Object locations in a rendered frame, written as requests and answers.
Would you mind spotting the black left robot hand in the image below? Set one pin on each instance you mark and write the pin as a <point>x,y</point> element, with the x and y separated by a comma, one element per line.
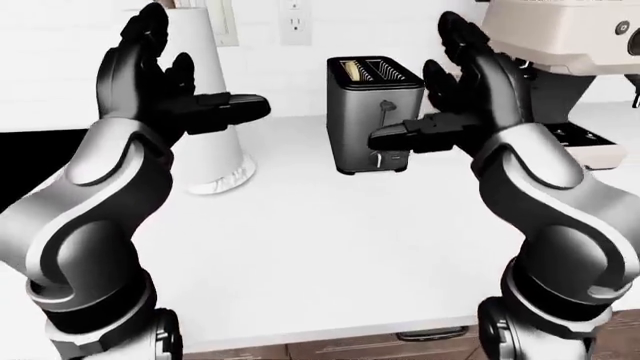
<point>127,84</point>

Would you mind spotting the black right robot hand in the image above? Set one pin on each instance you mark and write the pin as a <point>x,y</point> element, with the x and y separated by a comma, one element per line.
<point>480,86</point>

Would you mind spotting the black toaster lever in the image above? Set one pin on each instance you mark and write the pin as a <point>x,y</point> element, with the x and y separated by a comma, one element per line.
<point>386,105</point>

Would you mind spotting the grey metal two-slot toaster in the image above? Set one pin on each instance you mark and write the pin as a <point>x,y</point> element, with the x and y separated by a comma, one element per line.
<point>372,116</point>

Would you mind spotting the white paper towel roll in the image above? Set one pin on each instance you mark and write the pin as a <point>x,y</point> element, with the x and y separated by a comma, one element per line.
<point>215,97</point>

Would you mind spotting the beige espresso machine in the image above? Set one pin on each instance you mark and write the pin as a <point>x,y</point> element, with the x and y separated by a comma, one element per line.
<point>570,48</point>

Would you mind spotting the bread slice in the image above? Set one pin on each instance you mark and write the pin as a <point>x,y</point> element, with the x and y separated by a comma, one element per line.
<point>352,70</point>

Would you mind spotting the brown wooden drawer front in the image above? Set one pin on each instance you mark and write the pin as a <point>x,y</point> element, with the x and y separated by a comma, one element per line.
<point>350,343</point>

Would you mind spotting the white wall power outlet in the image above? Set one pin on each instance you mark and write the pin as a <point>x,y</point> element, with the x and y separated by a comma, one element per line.
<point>297,21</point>

